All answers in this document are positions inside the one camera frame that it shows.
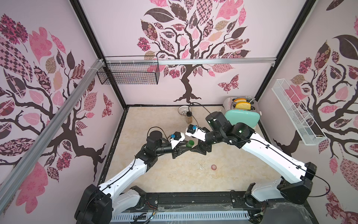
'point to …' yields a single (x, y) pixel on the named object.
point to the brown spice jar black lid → (189, 117)
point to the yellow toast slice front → (243, 105)
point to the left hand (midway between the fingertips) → (188, 147)
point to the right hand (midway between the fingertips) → (194, 143)
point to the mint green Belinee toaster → (242, 109)
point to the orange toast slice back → (239, 100)
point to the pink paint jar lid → (214, 167)
